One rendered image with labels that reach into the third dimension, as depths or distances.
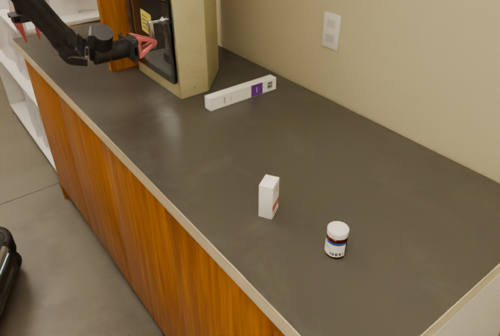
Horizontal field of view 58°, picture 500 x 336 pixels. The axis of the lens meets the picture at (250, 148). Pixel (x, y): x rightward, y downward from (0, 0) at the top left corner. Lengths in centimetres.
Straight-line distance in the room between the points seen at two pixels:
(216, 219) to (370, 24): 75
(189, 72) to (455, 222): 93
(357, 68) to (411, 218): 58
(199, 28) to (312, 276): 90
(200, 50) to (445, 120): 79
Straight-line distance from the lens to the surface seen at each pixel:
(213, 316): 128
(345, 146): 132
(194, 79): 156
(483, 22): 125
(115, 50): 143
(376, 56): 144
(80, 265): 236
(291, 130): 137
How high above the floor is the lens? 163
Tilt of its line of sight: 33 degrees down
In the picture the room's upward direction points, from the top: straight up
